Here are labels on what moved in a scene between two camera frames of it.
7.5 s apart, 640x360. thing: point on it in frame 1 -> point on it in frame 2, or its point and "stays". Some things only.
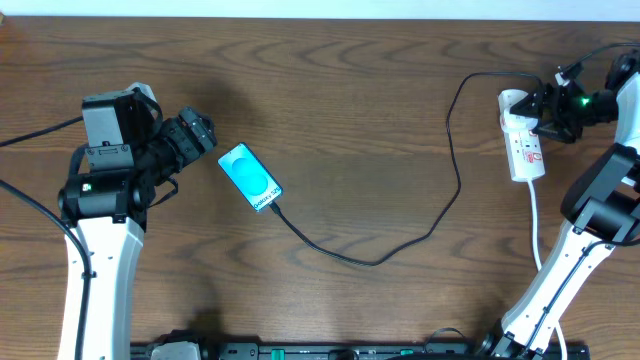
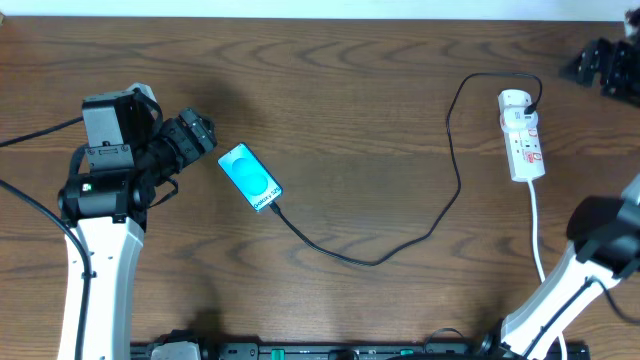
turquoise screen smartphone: [257, 184] stays
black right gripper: [569, 132] -> [614, 77]
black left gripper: [195, 133] stays
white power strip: [525, 155] stays
